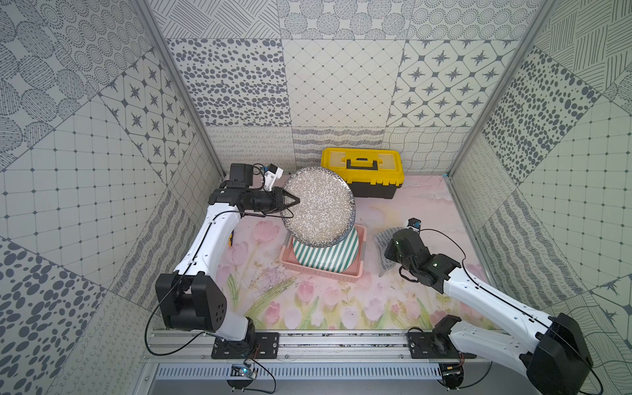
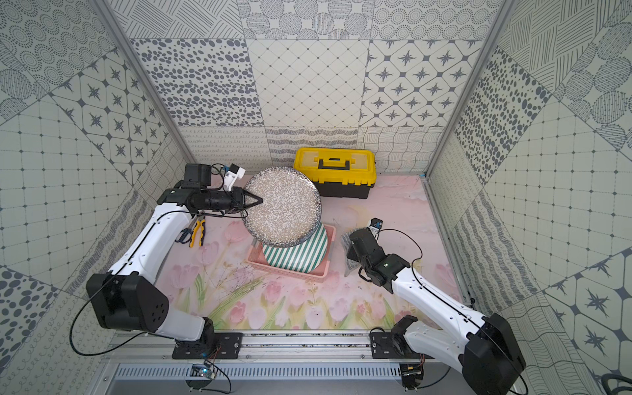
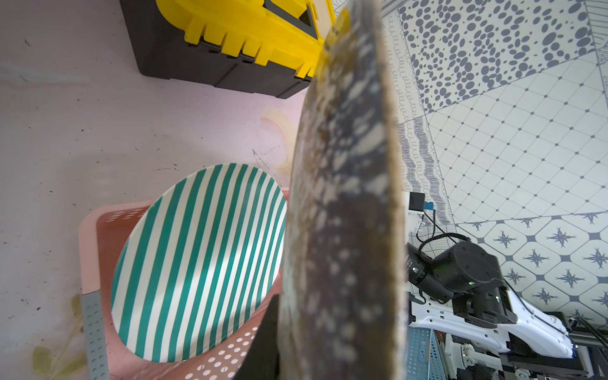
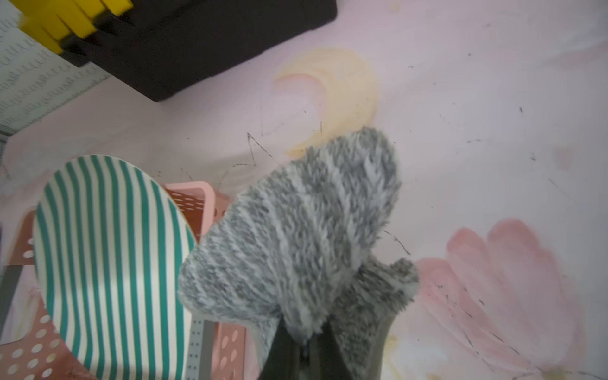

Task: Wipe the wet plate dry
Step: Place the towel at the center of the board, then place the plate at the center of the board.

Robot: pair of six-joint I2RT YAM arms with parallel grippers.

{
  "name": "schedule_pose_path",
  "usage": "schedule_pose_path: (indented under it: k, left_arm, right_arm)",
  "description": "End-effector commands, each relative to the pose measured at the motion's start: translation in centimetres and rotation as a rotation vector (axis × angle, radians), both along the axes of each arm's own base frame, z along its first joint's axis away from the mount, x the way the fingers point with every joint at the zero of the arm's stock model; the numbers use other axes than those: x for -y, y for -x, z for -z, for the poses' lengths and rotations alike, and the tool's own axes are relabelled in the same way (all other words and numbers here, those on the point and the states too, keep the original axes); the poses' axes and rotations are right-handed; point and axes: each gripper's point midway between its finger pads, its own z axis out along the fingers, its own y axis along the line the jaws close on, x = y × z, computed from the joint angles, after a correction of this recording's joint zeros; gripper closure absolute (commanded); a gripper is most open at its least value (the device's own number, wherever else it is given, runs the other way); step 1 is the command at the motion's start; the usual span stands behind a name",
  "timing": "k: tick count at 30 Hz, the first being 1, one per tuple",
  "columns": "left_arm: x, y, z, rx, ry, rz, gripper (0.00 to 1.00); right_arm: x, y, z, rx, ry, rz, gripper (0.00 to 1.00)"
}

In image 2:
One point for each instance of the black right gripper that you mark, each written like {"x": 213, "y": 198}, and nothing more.
{"x": 351, "y": 253}

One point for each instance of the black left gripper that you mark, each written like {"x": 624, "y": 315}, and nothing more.
{"x": 237, "y": 199}

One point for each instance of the grey knitted dish cloth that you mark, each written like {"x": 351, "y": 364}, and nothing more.
{"x": 351, "y": 264}

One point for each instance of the speckled grey round plate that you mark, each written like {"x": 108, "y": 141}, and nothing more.
{"x": 291, "y": 210}

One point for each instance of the green white striped plate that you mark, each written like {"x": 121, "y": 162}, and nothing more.
{"x": 302, "y": 258}

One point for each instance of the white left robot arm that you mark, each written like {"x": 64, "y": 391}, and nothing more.
{"x": 126, "y": 297}

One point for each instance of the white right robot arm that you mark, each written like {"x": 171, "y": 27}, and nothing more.
{"x": 482, "y": 348}

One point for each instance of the pink perforated plastic basket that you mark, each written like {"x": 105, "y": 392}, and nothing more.
{"x": 256, "y": 259}

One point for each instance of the yellow and black toolbox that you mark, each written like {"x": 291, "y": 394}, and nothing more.
{"x": 338, "y": 173}

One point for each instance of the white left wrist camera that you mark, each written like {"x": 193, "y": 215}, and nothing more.
{"x": 231, "y": 175}

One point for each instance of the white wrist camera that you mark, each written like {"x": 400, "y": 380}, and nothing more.
{"x": 231, "y": 175}
{"x": 376, "y": 223}

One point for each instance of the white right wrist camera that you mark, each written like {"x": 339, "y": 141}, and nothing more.
{"x": 376, "y": 223}

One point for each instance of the yellow handled pliers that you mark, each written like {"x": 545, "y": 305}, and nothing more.
{"x": 198, "y": 233}

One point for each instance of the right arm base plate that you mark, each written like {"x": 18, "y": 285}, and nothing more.
{"x": 391, "y": 346}

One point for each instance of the aluminium mounting rail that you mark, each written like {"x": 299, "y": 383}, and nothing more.
{"x": 329, "y": 346}

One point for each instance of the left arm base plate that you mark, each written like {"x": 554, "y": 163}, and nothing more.
{"x": 221, "y": 346}

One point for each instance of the white perforated cable tray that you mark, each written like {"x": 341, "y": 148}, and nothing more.
{"x": 266, "y": 371}

